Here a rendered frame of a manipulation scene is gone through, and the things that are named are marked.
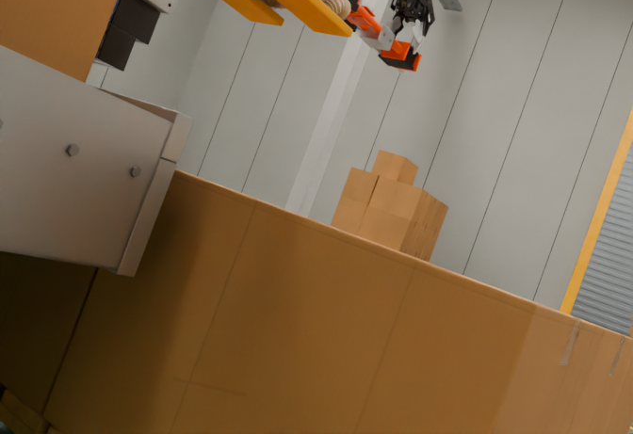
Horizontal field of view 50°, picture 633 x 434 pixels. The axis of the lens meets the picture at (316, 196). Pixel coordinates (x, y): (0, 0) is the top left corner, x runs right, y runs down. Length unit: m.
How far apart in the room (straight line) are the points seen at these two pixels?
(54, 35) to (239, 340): 0.44
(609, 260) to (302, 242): 9.61
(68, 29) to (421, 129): 10.59
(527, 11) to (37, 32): 10.99
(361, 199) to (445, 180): 2.84
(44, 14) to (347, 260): 0.47
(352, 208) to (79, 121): 7.81
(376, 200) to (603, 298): 3.67
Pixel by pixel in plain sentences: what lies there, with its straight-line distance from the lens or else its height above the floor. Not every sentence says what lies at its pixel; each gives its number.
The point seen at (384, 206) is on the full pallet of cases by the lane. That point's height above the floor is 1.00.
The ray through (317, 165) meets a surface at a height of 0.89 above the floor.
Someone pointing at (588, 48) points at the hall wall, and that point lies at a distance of 11.28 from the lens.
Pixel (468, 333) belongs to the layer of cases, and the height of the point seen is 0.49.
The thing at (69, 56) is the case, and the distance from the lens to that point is 0.93.
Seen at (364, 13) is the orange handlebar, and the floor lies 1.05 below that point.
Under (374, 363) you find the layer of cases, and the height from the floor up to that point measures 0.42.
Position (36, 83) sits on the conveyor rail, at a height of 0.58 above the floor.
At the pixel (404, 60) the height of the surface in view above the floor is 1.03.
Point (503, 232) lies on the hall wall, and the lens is 10.68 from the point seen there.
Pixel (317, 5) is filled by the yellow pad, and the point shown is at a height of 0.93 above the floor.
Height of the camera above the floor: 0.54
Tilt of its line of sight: 2 degrees up
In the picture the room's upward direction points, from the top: 20 degrees clockwise
